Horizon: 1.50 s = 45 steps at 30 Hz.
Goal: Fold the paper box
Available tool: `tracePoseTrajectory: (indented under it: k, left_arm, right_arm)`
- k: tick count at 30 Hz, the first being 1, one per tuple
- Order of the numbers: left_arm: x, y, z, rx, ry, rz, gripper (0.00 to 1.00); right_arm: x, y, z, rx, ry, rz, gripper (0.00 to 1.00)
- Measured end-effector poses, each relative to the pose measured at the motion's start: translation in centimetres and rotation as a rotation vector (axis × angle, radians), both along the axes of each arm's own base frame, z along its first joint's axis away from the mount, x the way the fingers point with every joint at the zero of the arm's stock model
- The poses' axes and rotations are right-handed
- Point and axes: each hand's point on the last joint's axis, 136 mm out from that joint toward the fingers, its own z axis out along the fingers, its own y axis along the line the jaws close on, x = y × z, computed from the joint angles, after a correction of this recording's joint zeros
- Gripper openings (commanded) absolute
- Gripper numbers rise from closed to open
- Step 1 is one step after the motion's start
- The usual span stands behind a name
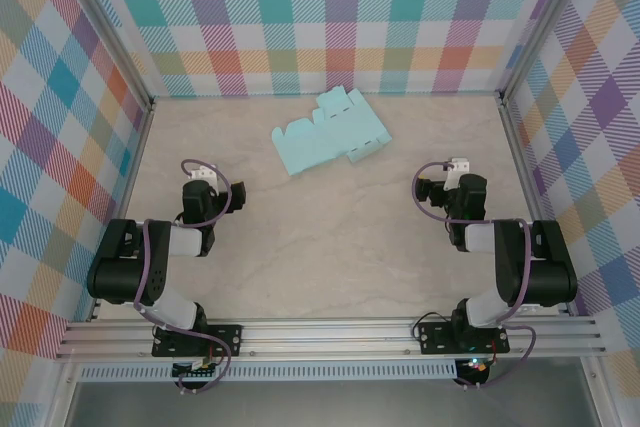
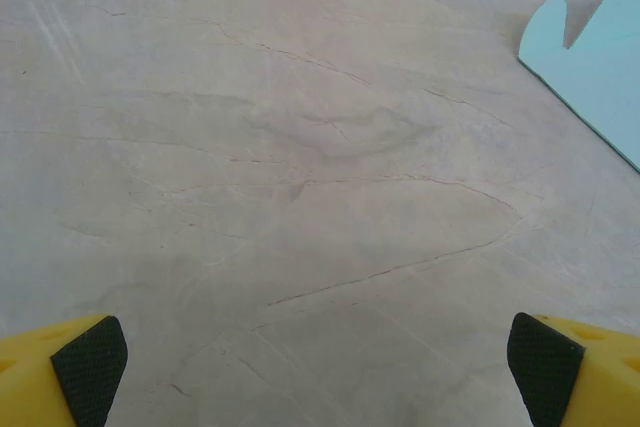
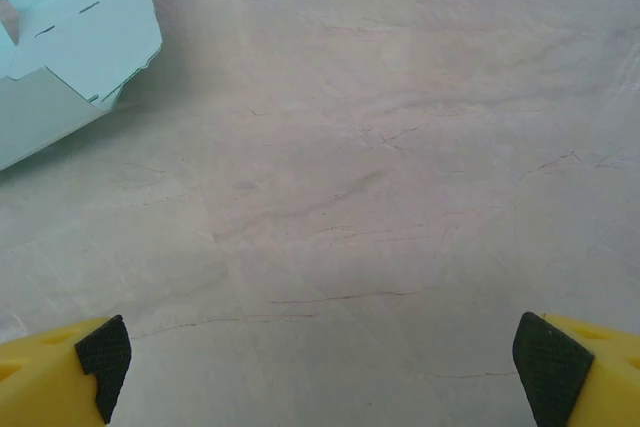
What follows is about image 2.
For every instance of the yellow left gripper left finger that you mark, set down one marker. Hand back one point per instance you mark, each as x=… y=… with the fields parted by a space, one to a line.
x=60 y=377

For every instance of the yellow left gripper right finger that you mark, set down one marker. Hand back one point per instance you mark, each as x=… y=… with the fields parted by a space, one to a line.
x=575 y=377

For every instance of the light teal cloth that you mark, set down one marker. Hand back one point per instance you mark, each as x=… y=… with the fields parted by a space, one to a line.
x=600 y=77

